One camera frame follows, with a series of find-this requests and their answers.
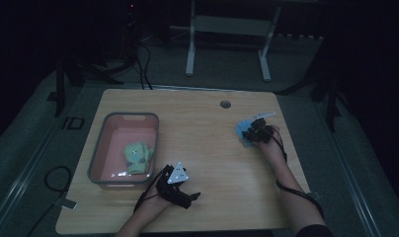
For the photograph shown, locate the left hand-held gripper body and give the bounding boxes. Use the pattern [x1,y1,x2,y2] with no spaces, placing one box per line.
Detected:
[155,160,194,210]

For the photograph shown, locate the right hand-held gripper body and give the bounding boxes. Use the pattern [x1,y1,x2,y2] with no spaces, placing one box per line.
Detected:
[249,111,277,144]

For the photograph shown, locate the plain blue glove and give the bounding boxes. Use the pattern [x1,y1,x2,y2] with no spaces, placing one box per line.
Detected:
[235,119,259,148]

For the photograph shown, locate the green glove with face print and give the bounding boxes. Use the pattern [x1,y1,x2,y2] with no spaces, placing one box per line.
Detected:
[122,141,150,176]

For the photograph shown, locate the pink basin with grey rim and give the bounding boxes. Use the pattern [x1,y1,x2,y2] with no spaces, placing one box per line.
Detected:
[87,112,160,192]

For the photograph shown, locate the person's right hand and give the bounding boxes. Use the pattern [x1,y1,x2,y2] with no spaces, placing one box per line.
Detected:
[257,124,287,164]

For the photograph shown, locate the person's left hand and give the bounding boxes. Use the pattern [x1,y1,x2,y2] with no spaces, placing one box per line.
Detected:
[138,192,173,215]

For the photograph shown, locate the black metal stand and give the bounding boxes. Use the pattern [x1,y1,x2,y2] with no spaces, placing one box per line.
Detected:
[276,29,344,133]

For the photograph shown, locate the dark sleeve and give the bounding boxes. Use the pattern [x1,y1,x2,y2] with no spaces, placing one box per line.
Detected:
[295,224,335,237]

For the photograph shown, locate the black tripod stand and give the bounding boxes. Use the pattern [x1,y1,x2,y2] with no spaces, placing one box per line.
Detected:
[45,0,138,119]

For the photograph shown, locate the left hand-held gripper cable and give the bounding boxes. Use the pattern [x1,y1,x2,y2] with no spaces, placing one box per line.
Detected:
[133,165,173,213]

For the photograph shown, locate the hand-held gripper cable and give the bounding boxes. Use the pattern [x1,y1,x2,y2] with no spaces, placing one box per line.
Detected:
[133,165,173,213]
[271,125,326,221]

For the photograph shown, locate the right hand-held gripper cable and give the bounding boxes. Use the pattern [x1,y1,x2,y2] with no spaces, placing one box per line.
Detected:
[271,125,326,221]

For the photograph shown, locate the white metal desk frame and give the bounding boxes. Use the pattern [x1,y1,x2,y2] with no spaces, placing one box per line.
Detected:
[169,0,282,83]

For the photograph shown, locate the black floor cables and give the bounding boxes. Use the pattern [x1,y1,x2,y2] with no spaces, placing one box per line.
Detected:
[135,41,154,91]

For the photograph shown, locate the black looped floor cable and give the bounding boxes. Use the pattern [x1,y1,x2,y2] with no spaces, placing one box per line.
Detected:
[25,165,74,237]

